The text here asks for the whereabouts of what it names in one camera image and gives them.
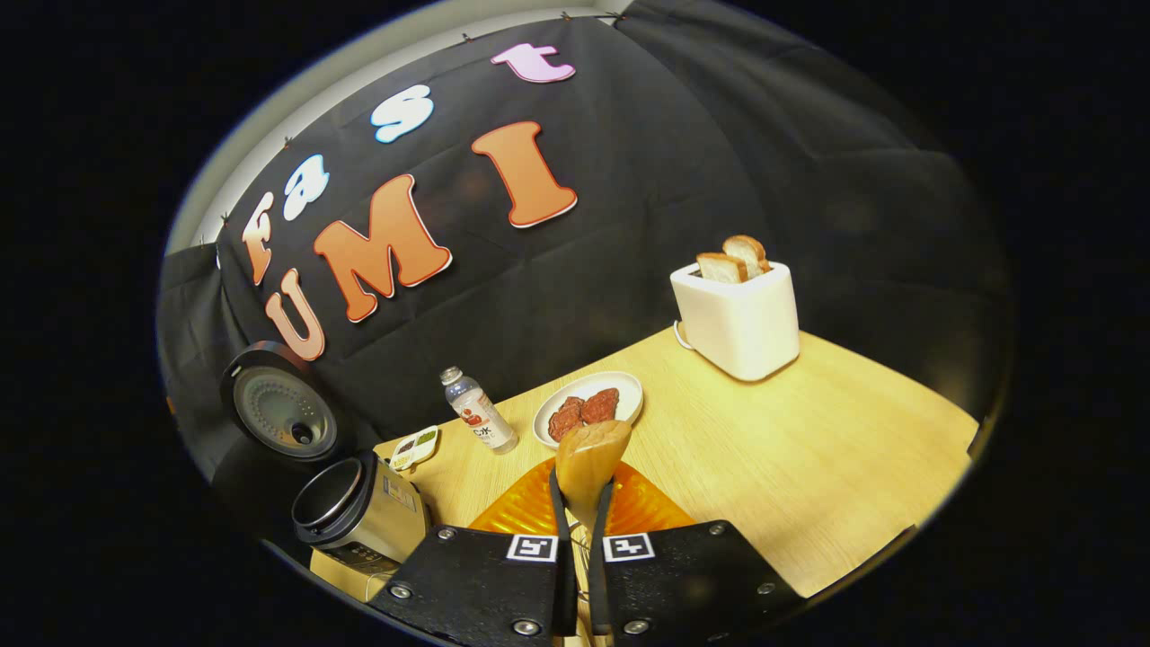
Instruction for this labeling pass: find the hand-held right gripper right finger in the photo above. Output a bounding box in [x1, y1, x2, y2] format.
[588, 456, 805, 644]

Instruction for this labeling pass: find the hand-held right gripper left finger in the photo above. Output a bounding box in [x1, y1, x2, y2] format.
[370, 458, 579, 644]

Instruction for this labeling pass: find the black and gold rice cooker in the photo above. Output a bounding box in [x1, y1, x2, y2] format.
[220, 340, 434, 605]

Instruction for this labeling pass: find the wooden spoon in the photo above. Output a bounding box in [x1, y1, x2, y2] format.
[554, 419, 633, 531]

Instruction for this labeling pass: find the small white divided dish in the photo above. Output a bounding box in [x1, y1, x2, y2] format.
[389, 425, 441, 472]

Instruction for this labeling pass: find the clear plastic bottle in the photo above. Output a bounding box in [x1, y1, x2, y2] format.
[439, 366, 520, 456]

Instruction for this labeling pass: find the red meat piece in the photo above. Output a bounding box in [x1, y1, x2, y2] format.
[548, 396, 587, 442]
[579, 387, 621, 425]

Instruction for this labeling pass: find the white plate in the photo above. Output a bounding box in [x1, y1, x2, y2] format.
[533, 371, 645, 449]

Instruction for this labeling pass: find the white toaster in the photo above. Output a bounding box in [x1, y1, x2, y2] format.
[669, 261, 801, 383]

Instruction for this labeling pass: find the toasted bread slice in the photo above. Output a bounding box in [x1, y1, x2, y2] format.
[696, 253, 748, 285]
[722, 235, 772, 279]

